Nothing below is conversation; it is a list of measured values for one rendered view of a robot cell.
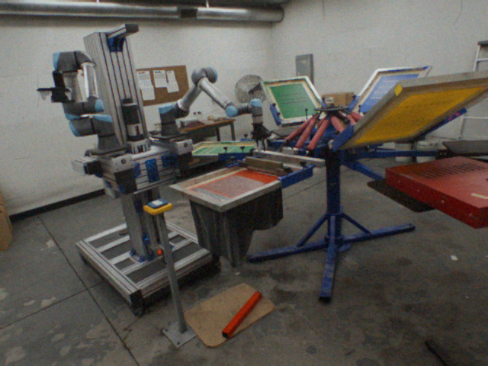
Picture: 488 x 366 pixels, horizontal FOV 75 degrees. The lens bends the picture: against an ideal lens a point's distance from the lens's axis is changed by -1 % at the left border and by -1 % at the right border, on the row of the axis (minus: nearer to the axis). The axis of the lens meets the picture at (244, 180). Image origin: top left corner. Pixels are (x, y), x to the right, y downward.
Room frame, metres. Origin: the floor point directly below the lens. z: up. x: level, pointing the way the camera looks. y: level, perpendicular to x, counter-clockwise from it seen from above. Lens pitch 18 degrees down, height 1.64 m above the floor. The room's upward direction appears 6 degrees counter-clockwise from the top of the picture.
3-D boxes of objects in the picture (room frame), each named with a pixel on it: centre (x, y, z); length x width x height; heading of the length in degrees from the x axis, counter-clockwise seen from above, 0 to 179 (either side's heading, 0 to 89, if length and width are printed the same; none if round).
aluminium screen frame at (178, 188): (2.08, 0.02, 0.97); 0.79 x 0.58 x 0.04; 129
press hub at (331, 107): (2.74, -0.80, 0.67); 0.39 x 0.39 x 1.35
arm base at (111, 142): (2.24, 0.92, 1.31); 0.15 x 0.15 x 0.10
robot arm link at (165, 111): (2.58, 0.54, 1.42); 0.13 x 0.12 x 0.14; 144
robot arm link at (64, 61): (2.20, 1.05, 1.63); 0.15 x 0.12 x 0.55; 106
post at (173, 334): (1.82, 0.54, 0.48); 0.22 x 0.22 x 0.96; 39
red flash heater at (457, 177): (1.34, -1.02, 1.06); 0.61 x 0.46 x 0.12; 9
